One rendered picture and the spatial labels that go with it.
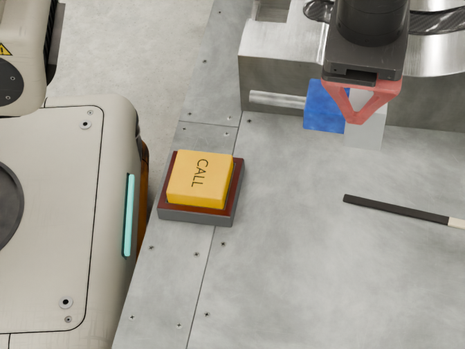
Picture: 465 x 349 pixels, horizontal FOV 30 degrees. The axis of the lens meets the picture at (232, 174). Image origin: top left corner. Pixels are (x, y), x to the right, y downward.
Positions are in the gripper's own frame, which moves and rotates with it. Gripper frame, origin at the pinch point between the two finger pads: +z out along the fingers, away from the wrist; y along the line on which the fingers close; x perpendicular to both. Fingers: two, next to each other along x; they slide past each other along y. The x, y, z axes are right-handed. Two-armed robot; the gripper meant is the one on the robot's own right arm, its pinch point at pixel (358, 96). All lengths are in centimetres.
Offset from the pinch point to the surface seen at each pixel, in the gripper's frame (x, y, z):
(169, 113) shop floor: 44, 77, 97
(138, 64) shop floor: 56, 92, 98
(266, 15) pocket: 11.9, 19.5, 9.3
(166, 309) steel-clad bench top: 15.6, -17.1, 15.6
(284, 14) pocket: 9.8, 19.9, 9.2
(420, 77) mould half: -6.2, 10.1, 6.6
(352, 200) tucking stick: -1.0, -1.4, 14.6
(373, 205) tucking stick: -3.2, -1.7, 14.5
